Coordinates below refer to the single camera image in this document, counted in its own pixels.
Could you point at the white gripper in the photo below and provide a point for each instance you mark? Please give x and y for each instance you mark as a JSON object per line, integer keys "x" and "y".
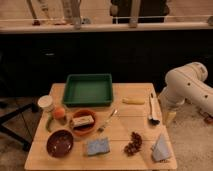
{"x": 169, "y": 115}

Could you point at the yellow banana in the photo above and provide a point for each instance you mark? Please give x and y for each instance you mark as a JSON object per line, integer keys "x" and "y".
{"x": 133, "y": 101}

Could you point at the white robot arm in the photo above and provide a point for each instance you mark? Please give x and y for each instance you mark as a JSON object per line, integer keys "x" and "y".
{"x": 186, "y": 83}

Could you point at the beige block in bowl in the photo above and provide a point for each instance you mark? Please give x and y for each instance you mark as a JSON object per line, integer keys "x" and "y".
{"x": 81, "y": 121}

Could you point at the orange bowl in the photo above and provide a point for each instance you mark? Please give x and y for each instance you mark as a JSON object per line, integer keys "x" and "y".
{"x": 86, "y": 129}

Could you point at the purple bowl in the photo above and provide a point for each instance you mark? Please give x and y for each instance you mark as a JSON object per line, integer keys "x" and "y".
{"x": 59, "y": 144}

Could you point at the grey folded cloth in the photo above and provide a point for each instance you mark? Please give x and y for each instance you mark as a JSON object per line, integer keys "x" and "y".
{"x": 160, "y": 149}

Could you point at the silver fork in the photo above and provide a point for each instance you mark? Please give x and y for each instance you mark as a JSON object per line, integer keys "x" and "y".
{"x": 103, "y": 126}

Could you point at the blue sponge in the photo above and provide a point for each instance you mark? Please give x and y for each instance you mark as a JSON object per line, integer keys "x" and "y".
{"x": 97, "y": 146}

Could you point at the green plastic tray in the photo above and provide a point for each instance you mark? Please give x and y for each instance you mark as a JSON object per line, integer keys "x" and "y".
{"x": 88, "y": 90}

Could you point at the orange fruit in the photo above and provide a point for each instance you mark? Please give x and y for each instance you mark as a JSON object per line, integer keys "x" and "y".
{"x": 59, "y": 113}

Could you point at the green chili pepper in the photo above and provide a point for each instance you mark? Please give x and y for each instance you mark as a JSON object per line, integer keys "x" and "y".
{"x": 48, "y": 123}

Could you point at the white cup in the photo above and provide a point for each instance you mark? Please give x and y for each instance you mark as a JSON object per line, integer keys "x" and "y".
{"x": 46, "y": 103}

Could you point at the black chair base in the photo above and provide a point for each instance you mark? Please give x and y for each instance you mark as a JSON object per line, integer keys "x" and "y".
{"x": 15, "y": 120}

